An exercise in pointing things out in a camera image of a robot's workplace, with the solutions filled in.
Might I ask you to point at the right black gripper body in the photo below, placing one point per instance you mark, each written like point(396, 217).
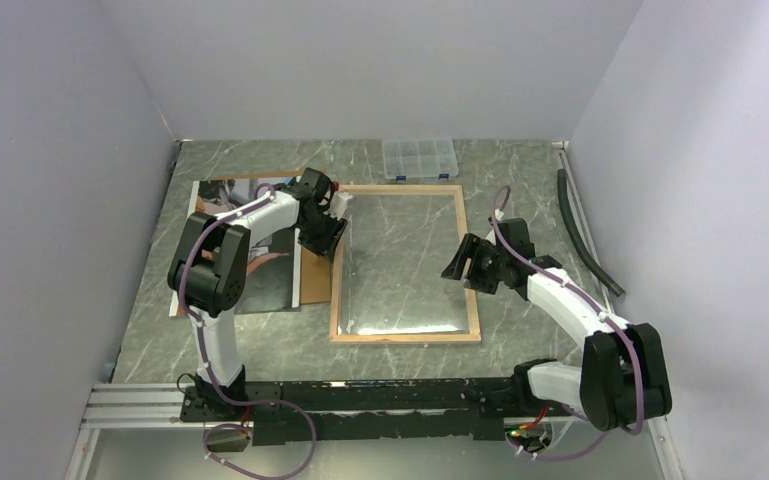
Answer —
point(486, 271)

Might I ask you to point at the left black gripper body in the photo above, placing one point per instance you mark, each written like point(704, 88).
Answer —
point(323, 233)

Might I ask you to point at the brown backing board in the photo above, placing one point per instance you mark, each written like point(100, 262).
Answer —
point(315, 271)

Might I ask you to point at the white wooden picture frame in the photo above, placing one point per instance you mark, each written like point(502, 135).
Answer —
point(471, 336)

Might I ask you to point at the printed photo poster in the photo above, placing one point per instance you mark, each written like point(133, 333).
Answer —
point(273, 264)

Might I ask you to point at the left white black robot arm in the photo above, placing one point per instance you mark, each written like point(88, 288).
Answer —
point(209, 268)

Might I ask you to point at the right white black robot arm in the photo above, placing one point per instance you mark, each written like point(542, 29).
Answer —
point(622, 379)

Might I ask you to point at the clear plastic organizer box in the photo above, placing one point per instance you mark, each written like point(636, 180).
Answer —
point(423, 160)

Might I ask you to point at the black foam tube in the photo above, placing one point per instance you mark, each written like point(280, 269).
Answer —
point(577, 239)

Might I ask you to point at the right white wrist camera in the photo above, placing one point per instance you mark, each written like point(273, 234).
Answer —
point(494, 220)

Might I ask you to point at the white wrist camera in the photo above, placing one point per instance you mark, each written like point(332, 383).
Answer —
point(494, 220)
point(339, 203)

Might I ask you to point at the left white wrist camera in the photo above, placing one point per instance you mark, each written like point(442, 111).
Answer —
point(339, 203)

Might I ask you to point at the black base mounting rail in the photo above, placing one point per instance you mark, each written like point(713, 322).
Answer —
point(291, 411)

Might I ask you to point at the aluminium extrusion rail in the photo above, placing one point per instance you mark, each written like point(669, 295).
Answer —
point(133, 406)

